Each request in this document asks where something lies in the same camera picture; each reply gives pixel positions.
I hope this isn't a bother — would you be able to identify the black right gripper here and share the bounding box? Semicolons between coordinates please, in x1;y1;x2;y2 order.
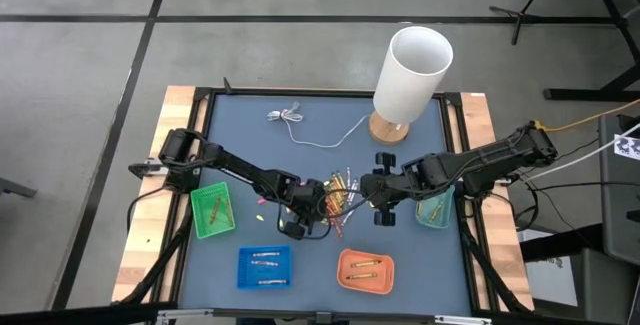
359;152;406;227

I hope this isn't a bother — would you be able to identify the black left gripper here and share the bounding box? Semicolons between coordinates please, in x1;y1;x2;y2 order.
277;177;330;241

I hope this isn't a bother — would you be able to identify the teal plastic bin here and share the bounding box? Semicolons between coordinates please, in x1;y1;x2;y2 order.
414;184;457;230

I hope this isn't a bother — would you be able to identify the orange plastic bin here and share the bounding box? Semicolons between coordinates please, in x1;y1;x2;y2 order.
336;247;396;296

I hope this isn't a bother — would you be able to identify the blue mesh basket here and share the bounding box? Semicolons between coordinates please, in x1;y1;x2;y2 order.
235;245;293;291

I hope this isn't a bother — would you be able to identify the green mesh basket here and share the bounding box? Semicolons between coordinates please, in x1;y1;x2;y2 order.
189;180;237;240

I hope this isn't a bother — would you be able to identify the white lamp wooden base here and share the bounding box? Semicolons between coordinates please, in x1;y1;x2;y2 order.
368;25;455;146

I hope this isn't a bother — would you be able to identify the white box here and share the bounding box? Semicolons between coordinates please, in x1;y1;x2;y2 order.
519;229;580;309

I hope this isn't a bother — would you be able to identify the black tripod stand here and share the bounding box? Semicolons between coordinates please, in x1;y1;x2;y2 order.
488;0;559;46

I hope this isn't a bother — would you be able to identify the dark grey equipment case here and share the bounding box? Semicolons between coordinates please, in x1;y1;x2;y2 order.
598;113;640;266

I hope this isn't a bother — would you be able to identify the dark grey floor box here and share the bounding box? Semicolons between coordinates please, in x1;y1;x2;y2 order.
569;247;640;325

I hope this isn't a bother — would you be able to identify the black white fiducial marker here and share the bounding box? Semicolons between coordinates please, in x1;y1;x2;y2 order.
613;133;640;161

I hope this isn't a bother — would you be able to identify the grey stand foot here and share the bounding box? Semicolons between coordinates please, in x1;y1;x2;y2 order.
0;177;39;199

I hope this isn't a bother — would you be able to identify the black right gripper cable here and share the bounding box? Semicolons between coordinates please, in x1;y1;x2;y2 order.
317;189;376;219

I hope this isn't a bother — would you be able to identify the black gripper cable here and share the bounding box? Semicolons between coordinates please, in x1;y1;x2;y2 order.
317;189;376;219
276;199;332;241

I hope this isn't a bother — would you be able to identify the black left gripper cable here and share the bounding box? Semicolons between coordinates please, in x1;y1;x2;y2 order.
276;199;332;241

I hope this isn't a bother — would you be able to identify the white lamp cable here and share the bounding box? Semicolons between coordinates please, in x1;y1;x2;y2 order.
266;100;374;150

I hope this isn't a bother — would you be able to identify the black aluminium table frame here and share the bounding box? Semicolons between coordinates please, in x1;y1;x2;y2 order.
169;86;496;316

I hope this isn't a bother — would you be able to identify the silver metal bracket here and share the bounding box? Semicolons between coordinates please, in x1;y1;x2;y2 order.
433;315;494;325
156;308;215;325

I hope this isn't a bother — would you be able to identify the black base cable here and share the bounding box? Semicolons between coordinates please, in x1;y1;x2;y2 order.
126;186;169;227

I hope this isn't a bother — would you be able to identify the thick white cable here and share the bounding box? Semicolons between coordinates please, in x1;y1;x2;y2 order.
519;122;640;184

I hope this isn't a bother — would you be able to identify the black metal stand frame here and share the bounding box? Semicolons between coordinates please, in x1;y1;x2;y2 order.
543;0;640;103

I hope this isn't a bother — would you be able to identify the thin black cable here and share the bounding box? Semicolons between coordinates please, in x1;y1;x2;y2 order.
524;179;640;192

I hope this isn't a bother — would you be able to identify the yellow extension cable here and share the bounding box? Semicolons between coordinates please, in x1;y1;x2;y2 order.
533;98;640;134

